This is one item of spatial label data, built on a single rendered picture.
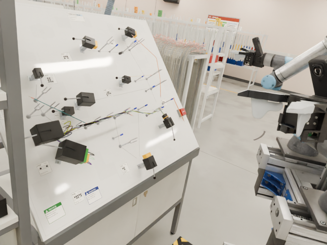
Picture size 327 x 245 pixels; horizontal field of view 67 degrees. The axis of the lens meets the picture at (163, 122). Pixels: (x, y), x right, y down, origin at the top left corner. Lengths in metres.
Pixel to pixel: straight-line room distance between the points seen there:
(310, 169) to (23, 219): 1.30
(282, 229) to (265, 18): 8.94
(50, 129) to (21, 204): 0.28
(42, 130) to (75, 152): 0.15
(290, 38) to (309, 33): 0.54
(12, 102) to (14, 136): 0.10
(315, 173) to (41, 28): 1.55
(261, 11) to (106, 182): 8.98
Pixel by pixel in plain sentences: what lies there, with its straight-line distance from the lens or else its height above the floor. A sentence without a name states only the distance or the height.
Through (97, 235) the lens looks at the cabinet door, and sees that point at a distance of 1.39.
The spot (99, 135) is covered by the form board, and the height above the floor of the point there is 1.11.
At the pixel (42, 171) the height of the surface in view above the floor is 1.06.
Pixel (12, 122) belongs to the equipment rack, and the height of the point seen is 1.38.
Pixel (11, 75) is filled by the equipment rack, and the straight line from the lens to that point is 0.73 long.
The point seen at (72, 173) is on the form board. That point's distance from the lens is 1.17.
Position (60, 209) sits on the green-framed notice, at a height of 0.93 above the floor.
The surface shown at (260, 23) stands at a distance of 9.71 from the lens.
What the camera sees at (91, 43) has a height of 1.52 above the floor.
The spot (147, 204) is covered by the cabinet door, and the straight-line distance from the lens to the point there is 1.64.
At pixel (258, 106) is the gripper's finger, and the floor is 1.54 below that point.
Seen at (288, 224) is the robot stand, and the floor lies 1.10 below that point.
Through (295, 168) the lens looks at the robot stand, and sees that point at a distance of 1.49.
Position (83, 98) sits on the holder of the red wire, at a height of 1.31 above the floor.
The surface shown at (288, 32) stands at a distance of 9.52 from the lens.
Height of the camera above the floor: 1.68
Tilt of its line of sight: 22 degrees down
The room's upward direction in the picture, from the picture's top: 9 degrees clockwise
